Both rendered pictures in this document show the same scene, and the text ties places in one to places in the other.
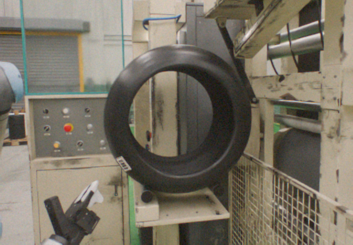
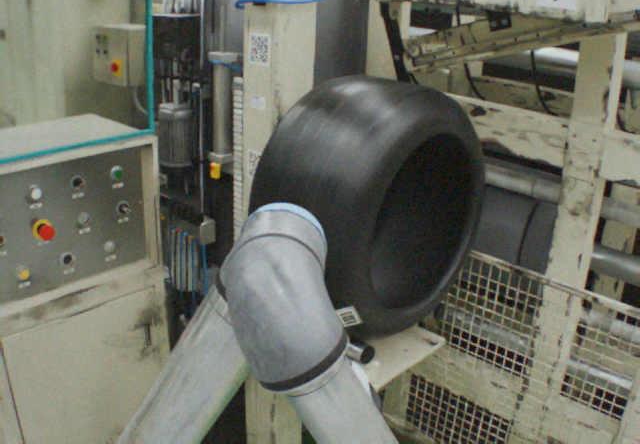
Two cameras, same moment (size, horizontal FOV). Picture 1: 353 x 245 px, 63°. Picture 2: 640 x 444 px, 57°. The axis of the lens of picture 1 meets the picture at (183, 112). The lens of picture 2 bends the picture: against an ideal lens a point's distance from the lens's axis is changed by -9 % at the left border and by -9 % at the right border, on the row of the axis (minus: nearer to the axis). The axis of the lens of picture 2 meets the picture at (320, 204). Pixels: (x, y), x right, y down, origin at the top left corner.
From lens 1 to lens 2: 1.02 m
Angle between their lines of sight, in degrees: 38
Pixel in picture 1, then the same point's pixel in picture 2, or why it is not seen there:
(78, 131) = (61, 233)
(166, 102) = not seen: hidden behind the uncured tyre
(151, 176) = (385, 323)
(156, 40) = (287, 41)
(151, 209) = (372, 371)
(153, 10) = not seen: outside the picture
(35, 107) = not seen: outside the picture
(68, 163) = (59, 307)
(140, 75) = (390, 161)
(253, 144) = not seen: hidden behind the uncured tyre
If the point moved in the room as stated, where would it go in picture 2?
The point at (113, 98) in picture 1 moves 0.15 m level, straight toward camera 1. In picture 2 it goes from (345, 208) to (413, 231)
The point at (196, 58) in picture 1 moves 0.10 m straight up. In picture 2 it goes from (449, 117) to (453, 70)
